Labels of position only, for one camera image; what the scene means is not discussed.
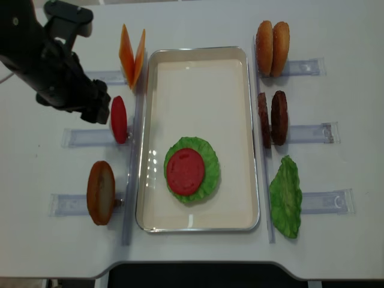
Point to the clear bottom bun pusher track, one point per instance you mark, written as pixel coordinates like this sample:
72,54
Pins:
62,205

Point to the upright bottom bun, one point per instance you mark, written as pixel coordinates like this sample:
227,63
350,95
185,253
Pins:
100,195

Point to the outer brown meat patty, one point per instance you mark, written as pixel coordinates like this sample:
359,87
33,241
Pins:
279,118

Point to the inner top bun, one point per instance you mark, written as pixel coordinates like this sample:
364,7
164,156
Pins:
264,47

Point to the clear patty pusher track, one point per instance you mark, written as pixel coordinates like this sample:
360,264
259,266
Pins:
323,133

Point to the right orange cheese slice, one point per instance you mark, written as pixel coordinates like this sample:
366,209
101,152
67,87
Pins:
138,64

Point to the upright red tomato slice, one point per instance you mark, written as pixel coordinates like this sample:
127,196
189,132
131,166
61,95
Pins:
118,120

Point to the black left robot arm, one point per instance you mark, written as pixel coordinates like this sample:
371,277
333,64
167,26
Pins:
42,56

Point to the clear lettuce pusher track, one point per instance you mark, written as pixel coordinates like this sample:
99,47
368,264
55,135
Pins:
331,202

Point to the clear tomato pusher track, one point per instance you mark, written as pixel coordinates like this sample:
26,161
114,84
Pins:
75,138

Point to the brown meat patty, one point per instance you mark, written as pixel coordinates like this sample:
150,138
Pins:
279,118
264,121

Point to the orange cheese slice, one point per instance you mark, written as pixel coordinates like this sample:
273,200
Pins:
138,64
126,56

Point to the clear bun pusher track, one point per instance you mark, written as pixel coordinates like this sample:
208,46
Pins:
62,205
311,67

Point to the inner brown meat patty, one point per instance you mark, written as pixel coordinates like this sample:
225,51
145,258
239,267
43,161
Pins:
264,121

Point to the outer top bun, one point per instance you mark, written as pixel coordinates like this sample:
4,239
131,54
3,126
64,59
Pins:
281,42

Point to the left orange cheese slice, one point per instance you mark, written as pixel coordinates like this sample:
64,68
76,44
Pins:
126,56

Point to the red tomato slice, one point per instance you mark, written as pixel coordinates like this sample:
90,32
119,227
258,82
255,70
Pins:
185,172
118,120

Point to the upright green lettuce leaf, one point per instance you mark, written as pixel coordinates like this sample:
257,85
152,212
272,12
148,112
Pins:
286,199

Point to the clear cheese pusher track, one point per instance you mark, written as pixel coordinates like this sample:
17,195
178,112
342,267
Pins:
114,78

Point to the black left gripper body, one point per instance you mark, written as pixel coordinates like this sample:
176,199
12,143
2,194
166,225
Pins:
96,103

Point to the white metal tray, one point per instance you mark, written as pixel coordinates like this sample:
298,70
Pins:
197,96

